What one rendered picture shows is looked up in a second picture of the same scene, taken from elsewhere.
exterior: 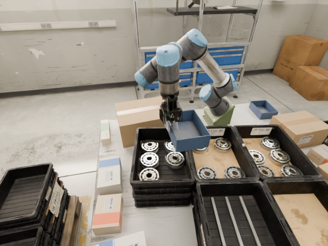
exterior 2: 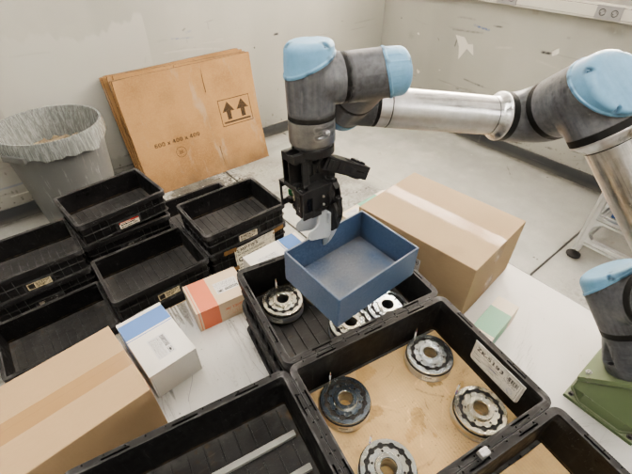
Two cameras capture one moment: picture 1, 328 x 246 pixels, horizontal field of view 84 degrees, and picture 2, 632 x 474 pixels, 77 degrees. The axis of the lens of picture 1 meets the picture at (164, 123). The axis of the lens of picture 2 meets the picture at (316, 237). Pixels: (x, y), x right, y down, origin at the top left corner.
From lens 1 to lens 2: 0.66 m
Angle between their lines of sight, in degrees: 48
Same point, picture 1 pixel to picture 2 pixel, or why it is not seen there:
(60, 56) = (497, 67)
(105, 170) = (277, 249)
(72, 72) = not seen: hidden behind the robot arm
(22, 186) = (245, 208)
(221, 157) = (434, 427)
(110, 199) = (233, 282)
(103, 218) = (199, 292)
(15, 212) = (213, 226)
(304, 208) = not seen: outside the picture
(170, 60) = (288, 66)
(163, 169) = (318, 320)
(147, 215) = (241, 353)
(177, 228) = not seen: hidden behind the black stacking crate
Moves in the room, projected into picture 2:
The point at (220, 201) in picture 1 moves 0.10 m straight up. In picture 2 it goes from (294, 456) to (292, 433)
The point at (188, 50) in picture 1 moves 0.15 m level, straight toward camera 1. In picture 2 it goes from (551, 107) to (480, 119)
